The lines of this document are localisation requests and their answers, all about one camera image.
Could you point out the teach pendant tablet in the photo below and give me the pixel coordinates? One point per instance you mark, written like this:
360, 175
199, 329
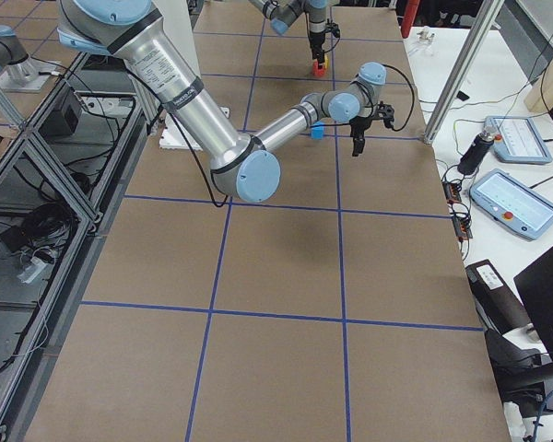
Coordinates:
518, 141
512, 204

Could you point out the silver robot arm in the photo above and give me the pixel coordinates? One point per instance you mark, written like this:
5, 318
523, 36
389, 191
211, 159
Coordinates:
241, 165
283, 16

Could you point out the aluminium frame post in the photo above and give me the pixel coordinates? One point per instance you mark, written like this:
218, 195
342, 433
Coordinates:
474, 39

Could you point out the far teach pendant tablet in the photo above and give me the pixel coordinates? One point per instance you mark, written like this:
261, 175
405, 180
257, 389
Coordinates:
518, 141

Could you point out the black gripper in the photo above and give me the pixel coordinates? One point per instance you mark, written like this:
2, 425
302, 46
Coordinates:
360, 125
316, 42

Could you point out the near teach pendant tablet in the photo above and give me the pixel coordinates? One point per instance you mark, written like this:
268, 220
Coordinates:
512, 204

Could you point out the red fire extinguisher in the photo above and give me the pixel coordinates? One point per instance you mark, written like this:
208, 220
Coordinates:
410, 13

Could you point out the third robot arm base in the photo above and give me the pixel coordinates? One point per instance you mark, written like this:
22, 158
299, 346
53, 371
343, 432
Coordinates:
18, 71

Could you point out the black water bottle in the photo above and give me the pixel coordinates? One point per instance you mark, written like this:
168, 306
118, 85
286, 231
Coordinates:
476, 152

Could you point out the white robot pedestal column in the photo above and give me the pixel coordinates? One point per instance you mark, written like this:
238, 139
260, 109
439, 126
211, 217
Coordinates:
180, 129

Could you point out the blue cube block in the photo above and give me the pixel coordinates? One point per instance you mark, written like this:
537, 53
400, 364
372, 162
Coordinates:
317, 132

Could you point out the red cube block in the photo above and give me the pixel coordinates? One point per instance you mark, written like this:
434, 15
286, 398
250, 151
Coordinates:
319, 70

